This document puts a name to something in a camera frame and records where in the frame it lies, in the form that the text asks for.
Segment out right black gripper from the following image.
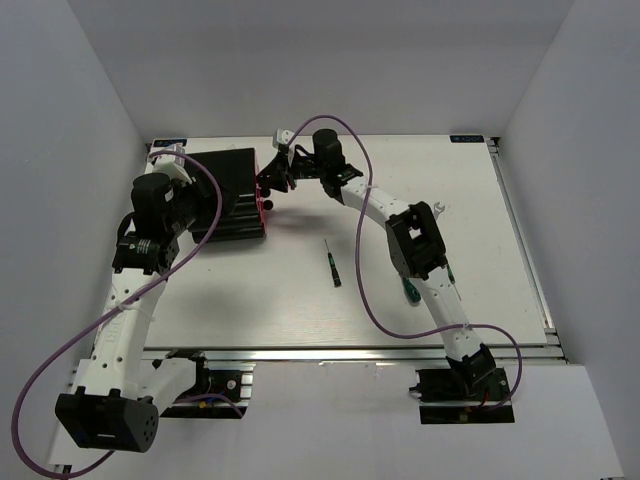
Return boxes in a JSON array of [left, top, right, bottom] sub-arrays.
[[259, 150, 327, 193]]

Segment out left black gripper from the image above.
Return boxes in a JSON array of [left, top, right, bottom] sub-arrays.
[[165, 167, 239, 236]]

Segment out black drawer cabinet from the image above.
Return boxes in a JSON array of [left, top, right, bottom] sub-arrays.
[[190, 148, 263, 243]]

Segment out small black precision screwdriver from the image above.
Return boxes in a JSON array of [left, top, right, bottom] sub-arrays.
[[324, 240, 342, 288]]

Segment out silver combination wrench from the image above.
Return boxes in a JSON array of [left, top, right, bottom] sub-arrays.
[[433, 202, 446, 219]]

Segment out green handled screwdriver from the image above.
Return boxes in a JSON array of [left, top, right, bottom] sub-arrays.
[[401, 276, 422, 305]]

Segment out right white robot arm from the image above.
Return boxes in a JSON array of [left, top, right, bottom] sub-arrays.
[[258, 129, 496, 399]]

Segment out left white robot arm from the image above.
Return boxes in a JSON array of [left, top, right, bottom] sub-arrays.
[[55, 172, 221, 453]]

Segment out left blue table label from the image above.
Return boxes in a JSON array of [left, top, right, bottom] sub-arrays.
[[151, 138, 187, 149]]

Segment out blue table label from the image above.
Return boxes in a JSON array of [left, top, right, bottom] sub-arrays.
[[449, 134, 485, 144], [151, 138, 187, 149]]

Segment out right blue table label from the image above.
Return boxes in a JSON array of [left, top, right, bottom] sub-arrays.
[[449, 134, 485, 144]]

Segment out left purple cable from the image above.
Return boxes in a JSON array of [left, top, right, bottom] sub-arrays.
[[10, 152, 225, 475]]

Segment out purple cable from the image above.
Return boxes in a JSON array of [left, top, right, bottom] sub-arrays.
[[10, 152, 225, 475], [287, 115, 524, 412]]

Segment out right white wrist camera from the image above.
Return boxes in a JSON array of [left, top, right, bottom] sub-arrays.
[[272, 129, 294, 149]]

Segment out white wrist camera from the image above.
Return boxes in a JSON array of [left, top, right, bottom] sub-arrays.
[[148, 144, 192, 184], [272, 129, 294, 149]]

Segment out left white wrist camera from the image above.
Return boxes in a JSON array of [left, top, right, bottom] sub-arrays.
[[148, 144, 192, 184]]

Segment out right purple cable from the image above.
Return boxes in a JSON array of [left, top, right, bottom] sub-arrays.
[[287, 115, 524, 412]]

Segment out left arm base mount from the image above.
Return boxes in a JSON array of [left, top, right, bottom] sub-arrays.
[[141, 350, 253, 419]]

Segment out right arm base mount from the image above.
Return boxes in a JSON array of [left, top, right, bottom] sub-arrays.
[[408, 368, 515, 425]]

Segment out aluminium table frame rail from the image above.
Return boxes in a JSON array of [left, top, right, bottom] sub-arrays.
[[485, 137, 568, 363]]

